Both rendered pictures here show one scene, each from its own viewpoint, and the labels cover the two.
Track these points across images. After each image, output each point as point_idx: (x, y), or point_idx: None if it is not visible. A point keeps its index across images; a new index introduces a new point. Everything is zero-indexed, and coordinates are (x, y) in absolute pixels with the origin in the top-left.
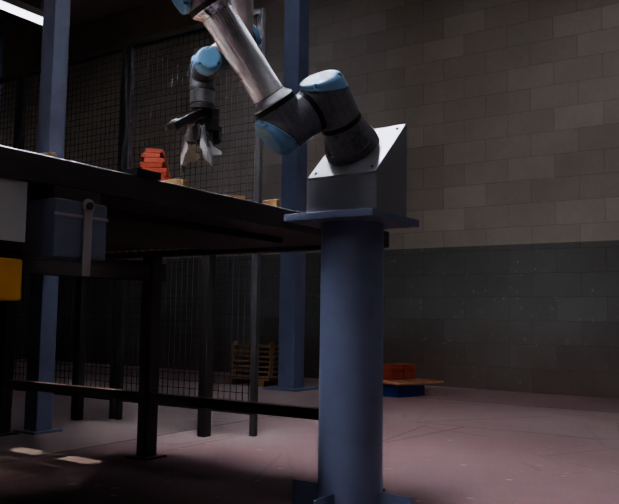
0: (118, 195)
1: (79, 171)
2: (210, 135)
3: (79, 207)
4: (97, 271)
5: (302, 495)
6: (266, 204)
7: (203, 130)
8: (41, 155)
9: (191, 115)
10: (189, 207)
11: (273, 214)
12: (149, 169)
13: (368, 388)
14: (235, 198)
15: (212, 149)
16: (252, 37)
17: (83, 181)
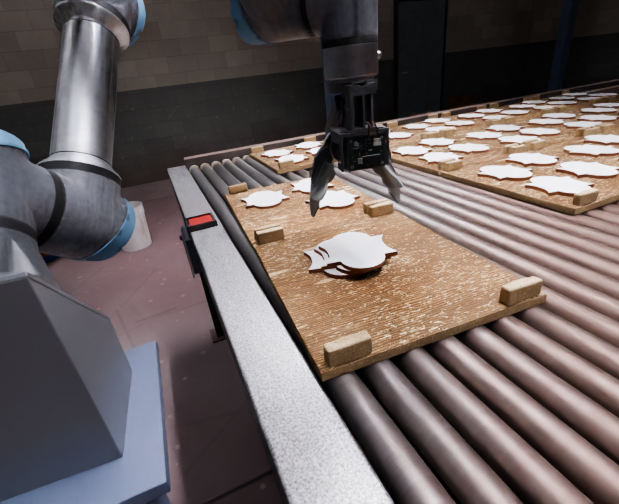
0: (189, 235)
1: (182, 213)
2: (343, 152)
3: (183, 236)
4: None
5: None
6: (223, 321)
7: (320, 147)
8: (178, 200)
9: (330, 113)
10: (200, 266)
11: (229, 345)
12: None
13: None
14: (208, 283)
15: (320, 186)
16: (58, 74)
17: (184, 220)
